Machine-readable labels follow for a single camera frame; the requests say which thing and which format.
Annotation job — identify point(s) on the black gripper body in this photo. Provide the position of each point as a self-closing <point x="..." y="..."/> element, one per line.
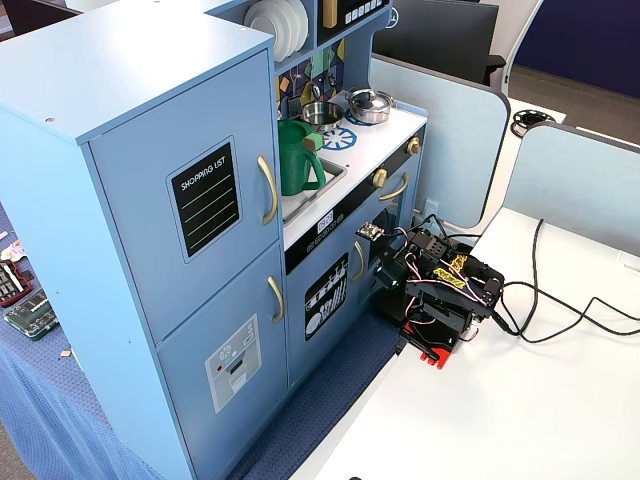
<point x="434" y="334"/>

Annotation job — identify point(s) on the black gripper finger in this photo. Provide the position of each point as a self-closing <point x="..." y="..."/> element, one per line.
<point x="386" y="277"/>
<point x="406" y="287"/>

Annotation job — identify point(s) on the blue door with shopping list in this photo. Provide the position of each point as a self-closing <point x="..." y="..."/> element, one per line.
<point x="150" y="250"/>

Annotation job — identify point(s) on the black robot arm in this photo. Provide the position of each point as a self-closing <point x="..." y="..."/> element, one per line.
<point x="450" y="320"/>

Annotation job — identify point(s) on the blue dishwasher door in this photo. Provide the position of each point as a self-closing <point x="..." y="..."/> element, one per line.
<point x="300" y="365"/>

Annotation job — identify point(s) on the blue door with ice dispenser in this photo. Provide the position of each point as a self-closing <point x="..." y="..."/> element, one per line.
<point x="270" y="360"/>

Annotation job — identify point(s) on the open steel pot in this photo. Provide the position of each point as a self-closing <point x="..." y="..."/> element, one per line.
<point x="322" y="114"/>

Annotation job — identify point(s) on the blue toy kitchen cabinet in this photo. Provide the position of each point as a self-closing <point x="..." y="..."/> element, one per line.
<point x="125" y="75"/>

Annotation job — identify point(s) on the red table clamp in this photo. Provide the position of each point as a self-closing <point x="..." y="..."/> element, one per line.
<point x="435" y="357"/>

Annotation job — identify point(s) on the gold stove knob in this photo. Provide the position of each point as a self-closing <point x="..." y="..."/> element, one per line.
<point x="414" y="146"/>
<point x="380" y="177"/>

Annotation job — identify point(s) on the steel toy sink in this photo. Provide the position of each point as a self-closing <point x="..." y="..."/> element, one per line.
<point x="336" y="172"/>

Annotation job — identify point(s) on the green plastic pitcher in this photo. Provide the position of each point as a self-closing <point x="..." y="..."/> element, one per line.
<point x="295" y="160"/>

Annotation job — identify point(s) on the light blue desk divider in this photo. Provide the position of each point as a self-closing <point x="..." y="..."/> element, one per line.
<point x="450" y="125"/>
<point x="575" y="190"/>

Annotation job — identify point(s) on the steel pot with lid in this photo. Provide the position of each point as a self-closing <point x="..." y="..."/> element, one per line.
<point x="370" y="102"/>

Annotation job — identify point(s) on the black filament spool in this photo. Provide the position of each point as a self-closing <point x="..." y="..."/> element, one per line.
<point x="517" y="125"/>

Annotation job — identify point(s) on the hanging steel ladle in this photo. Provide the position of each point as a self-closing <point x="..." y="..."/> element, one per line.
<point x="316" y="90"/>

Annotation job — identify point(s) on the black chair armrest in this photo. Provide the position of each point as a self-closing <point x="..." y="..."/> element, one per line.
<point x="495" y="62"/>

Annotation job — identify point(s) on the black microwave panel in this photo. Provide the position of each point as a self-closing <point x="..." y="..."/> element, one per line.
<point x="350" y="31"/>

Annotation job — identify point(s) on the white plate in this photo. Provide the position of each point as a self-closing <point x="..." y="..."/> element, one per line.
<point x="260" y="20"/>
<point x="301" y="25"/>
<point x="287" y="30"/>

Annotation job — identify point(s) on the small tan piece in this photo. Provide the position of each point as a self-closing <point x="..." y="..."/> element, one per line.
<point x="65" y="353"/>

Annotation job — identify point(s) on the blue woven cloth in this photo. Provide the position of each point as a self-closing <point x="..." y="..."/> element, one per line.
<point x="50" y="400"/>

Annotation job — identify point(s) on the green bit set case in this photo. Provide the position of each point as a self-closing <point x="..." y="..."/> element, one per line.
<point x="30" y="315"/>

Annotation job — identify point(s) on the colourful sticker sheet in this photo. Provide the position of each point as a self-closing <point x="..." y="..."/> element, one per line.
<point x="12" y="250"/>

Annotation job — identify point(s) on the red tool case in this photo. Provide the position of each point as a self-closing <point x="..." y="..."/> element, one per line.
<point x="10" y="285"/>

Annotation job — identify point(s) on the dark brown furniture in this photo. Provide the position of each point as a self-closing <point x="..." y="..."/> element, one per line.
<point x="30" y="15"/>

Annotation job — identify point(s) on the white partition post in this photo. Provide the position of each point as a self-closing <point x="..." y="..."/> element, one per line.
<point x="520" y="40"/>

